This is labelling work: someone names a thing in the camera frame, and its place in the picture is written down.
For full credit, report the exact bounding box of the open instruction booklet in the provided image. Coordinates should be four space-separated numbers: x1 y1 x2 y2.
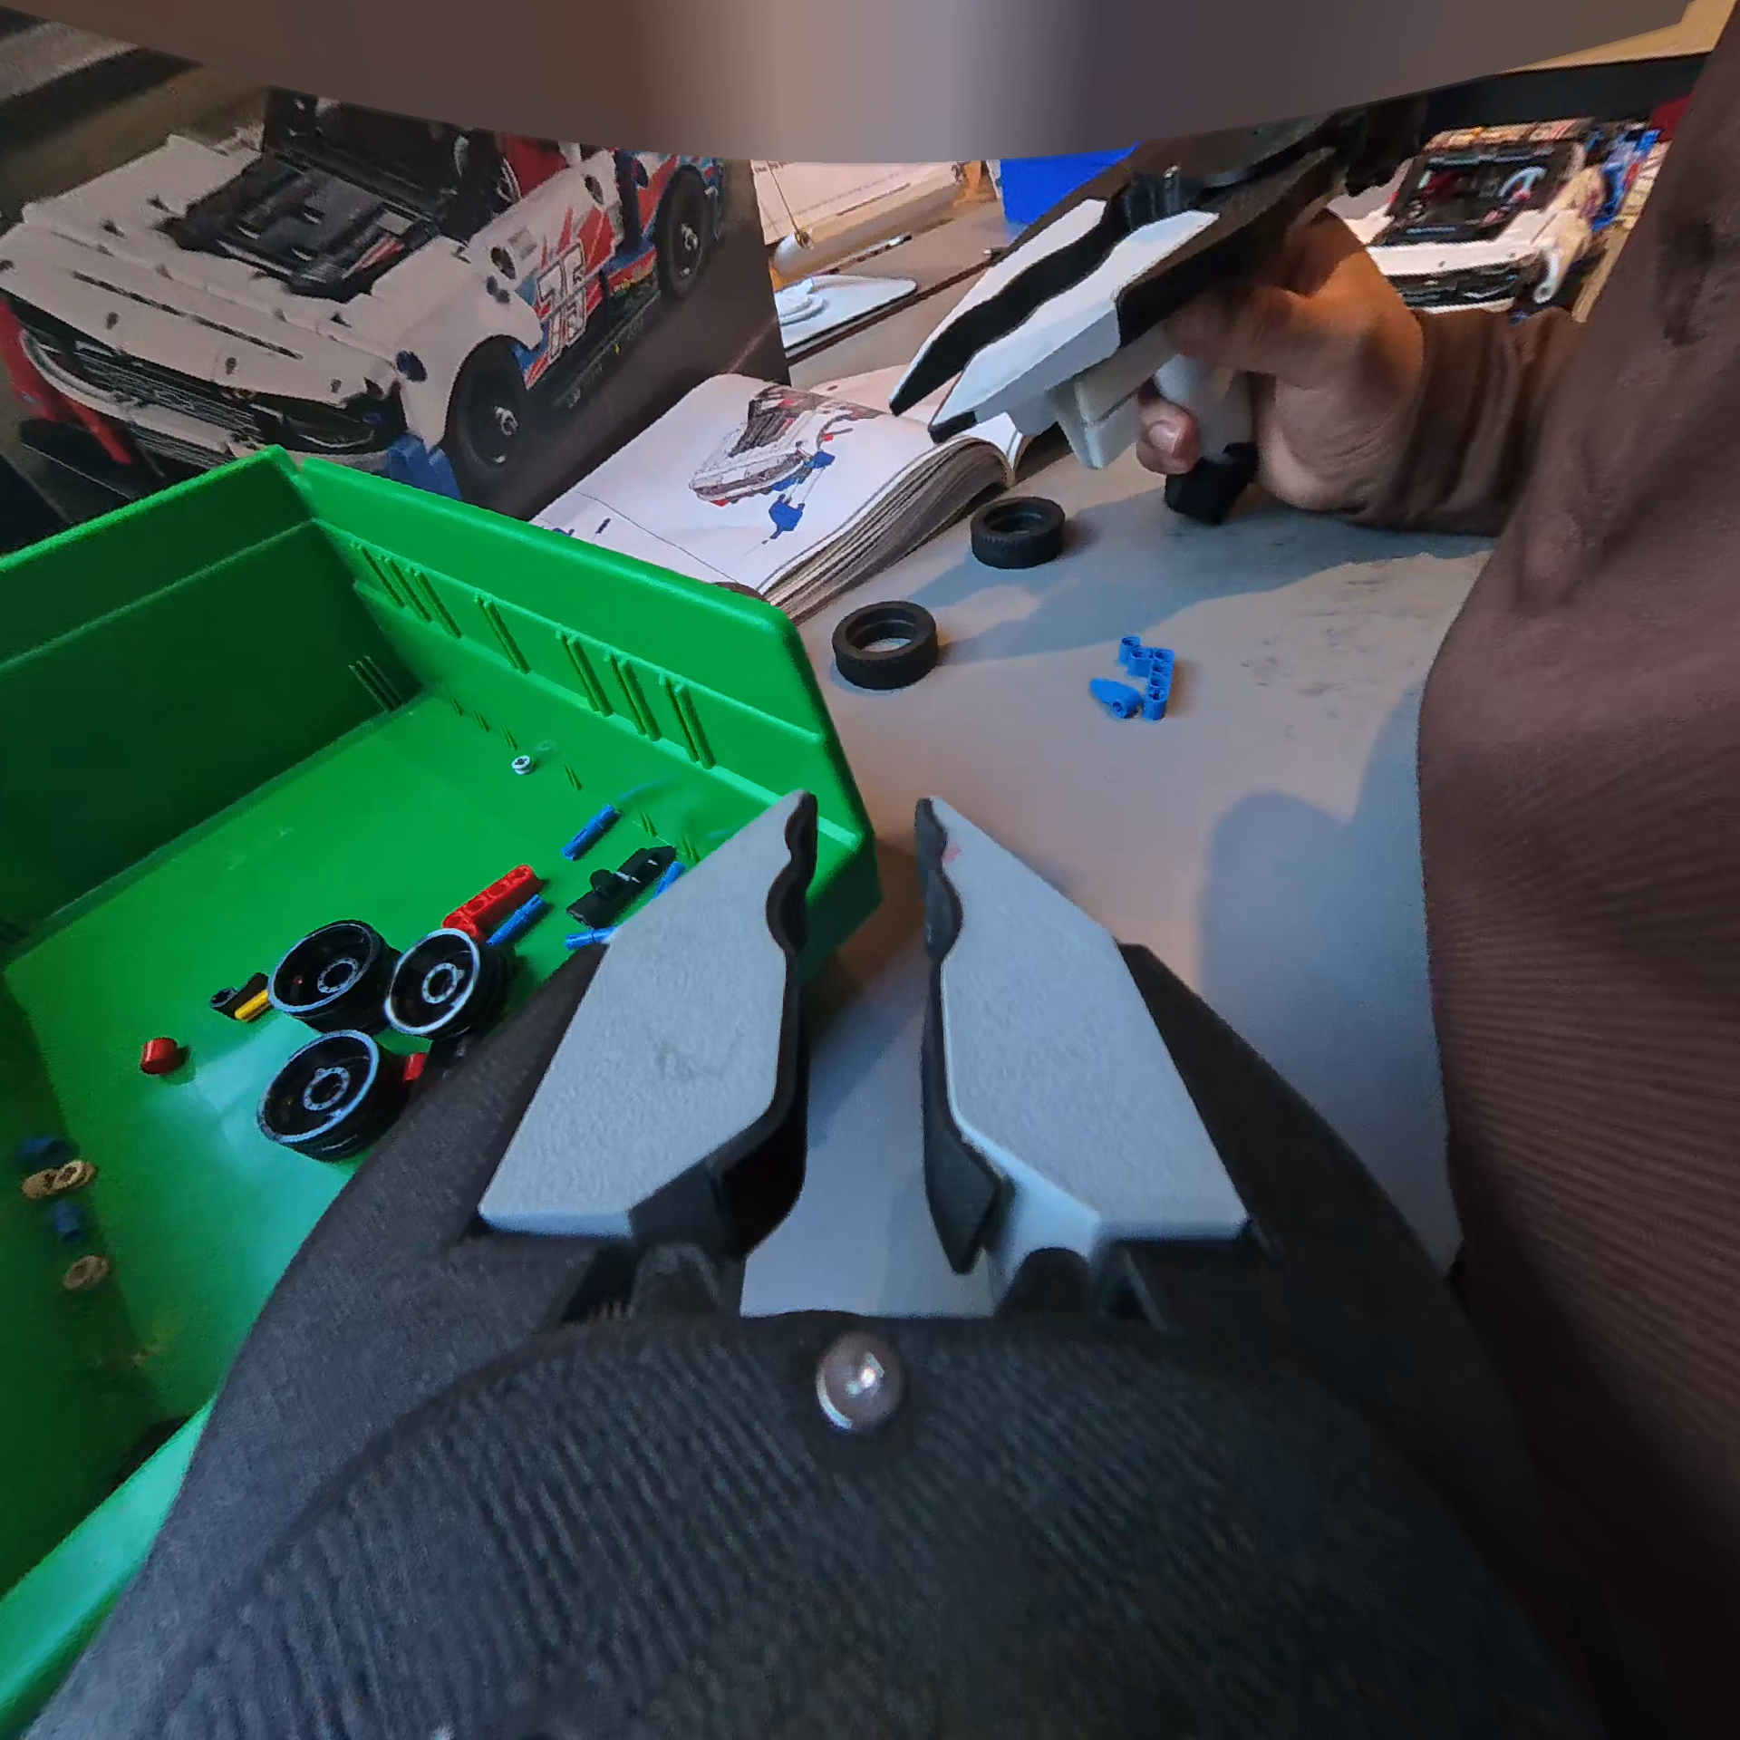
530 365 1036 620

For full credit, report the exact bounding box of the toy brick race car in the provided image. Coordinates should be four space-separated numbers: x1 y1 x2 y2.
1365 119 1667 320

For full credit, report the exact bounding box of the person's right hand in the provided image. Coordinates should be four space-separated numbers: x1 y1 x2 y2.
1135 216 1431 518

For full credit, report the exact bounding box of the black wheel rim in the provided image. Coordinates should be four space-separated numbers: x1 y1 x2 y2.
266 919 396 1027
383 927 516 1041
259 1029 410 1159

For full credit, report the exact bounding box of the black angled panel piece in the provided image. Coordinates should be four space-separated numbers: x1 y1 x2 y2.
565 845 680 923

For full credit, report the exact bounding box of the blue plastic bin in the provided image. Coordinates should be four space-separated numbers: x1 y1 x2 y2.
998 150 1137 225

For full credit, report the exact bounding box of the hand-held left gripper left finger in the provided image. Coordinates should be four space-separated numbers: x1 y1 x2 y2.
478 791 820 1259

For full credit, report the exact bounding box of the white flat pad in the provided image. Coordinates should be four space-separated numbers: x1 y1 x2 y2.
772 272 920 334

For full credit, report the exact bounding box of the black toy car box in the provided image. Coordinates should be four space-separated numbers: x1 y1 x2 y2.
0 86 791 524

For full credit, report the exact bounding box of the black rubber tyre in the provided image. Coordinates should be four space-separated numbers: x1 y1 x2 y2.
970 495 1069 570
832 601 943 691

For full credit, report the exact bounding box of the red L-shaped beam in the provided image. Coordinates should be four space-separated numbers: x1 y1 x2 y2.
440 865 544 941

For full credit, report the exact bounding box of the green box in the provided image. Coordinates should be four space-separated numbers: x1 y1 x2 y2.
0 450 883 1701

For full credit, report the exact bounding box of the printed instruction sheet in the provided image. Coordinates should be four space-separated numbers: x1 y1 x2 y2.
753 159 1000 252

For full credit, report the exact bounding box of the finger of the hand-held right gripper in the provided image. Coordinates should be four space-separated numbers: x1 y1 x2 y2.
930 206 1227 443
886 194 1140 419

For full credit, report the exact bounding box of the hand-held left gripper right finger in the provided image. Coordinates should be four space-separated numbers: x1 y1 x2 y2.
913 798 1252 1279

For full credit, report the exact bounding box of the grey desk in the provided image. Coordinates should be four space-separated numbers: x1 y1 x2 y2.
789 203 1497 1319

